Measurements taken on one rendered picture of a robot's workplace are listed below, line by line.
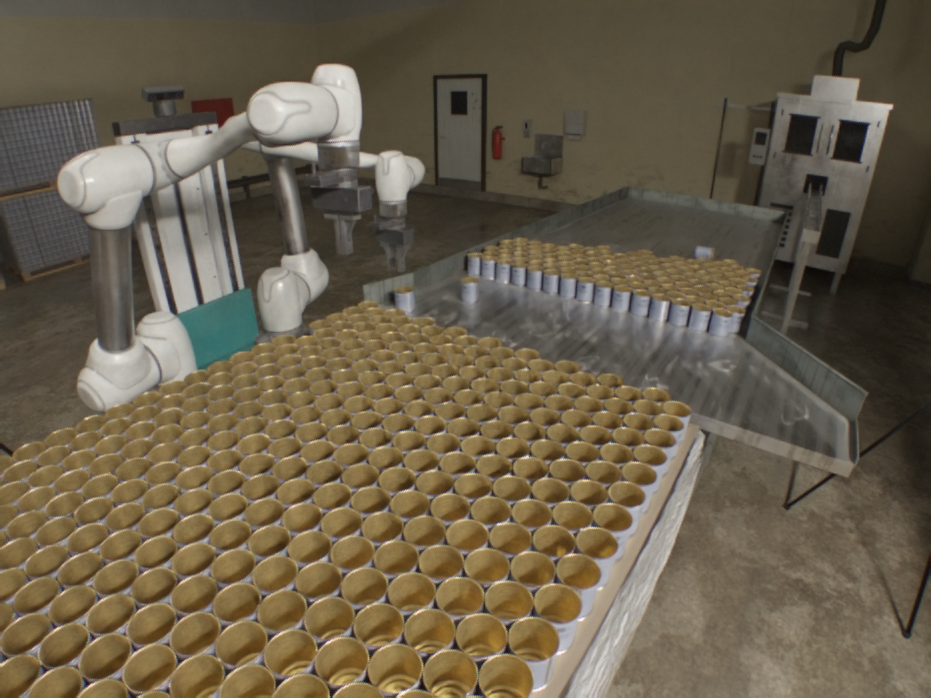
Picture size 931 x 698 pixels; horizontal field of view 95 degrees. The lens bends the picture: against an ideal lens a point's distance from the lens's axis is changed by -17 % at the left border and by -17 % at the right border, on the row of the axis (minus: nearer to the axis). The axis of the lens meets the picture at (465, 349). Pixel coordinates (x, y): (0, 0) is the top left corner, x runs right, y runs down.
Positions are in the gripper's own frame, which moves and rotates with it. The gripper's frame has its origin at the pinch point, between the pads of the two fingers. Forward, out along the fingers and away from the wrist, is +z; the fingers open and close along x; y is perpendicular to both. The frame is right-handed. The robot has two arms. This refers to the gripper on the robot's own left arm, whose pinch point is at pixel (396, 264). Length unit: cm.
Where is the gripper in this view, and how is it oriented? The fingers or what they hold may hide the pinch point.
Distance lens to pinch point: 178.3
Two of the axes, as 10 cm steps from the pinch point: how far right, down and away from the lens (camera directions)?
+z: 0.0, 8.8, 4.7
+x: -8.2, -2.7, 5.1
